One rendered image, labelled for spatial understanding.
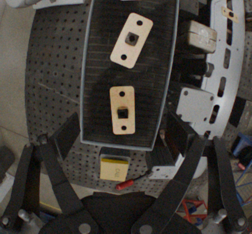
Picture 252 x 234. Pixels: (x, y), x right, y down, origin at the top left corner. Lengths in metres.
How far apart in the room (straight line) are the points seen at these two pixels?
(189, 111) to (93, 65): 0.22
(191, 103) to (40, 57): 0.76
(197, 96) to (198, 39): 0.14
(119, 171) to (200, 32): 0.37
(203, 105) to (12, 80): 2.05
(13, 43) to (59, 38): 1.36
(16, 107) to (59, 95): 1.42
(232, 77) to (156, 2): 0.39
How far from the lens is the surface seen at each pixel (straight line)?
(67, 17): 0.78
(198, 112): 0.32
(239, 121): 0.59
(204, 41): 0.35
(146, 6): 0.23
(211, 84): 0.46
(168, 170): 0.48
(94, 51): 0.21
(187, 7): 0.33
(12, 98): 2.14
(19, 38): 1.98
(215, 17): 0.50
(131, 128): 0.23
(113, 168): 0.30
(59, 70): 0.75
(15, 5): 0.60
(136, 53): 0.20
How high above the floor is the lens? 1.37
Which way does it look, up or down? 70 degrees down
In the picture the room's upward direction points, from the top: 179 degrees counter-clockwise
